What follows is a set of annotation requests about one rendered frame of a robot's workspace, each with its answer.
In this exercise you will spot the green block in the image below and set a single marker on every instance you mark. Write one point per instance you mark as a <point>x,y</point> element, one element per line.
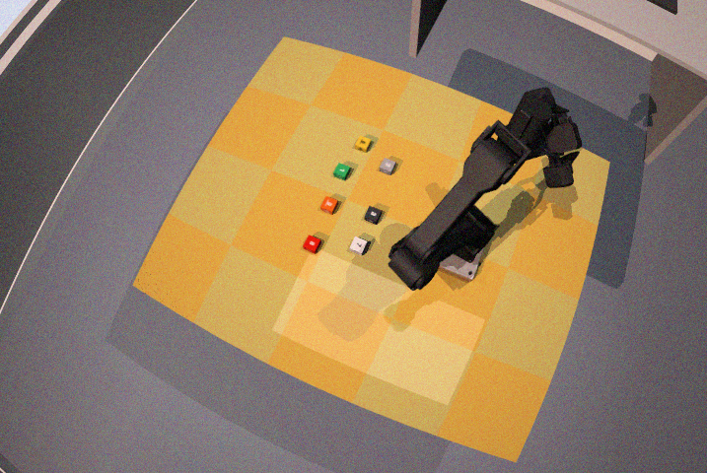
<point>341,171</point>

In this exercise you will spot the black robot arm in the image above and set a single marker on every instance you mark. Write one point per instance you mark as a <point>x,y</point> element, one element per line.
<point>456,225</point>

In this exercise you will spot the yellow block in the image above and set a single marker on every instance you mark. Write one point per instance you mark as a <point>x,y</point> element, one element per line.
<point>363,144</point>

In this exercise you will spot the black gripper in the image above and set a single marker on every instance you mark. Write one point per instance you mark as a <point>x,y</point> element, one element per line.
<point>560,170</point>

